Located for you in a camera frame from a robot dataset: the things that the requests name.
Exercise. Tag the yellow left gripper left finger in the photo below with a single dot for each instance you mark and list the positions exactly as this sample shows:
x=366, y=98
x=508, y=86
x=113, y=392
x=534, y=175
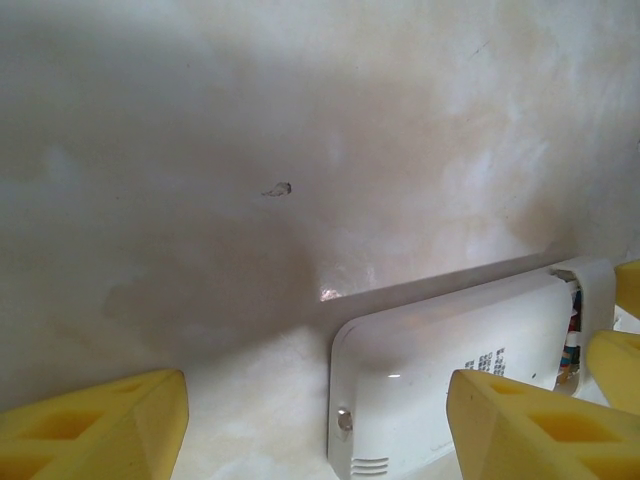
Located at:
x=90, y=430

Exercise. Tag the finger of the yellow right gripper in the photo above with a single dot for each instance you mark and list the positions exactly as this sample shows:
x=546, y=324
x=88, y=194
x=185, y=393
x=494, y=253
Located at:
x=631, y=290
x=620, y=370

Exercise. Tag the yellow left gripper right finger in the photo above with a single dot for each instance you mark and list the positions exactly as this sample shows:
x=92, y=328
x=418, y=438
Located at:
x=540, y=440

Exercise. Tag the white air conditioner remote control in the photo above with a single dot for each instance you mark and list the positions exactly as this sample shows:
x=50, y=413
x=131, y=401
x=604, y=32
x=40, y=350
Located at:
x=425, y=340

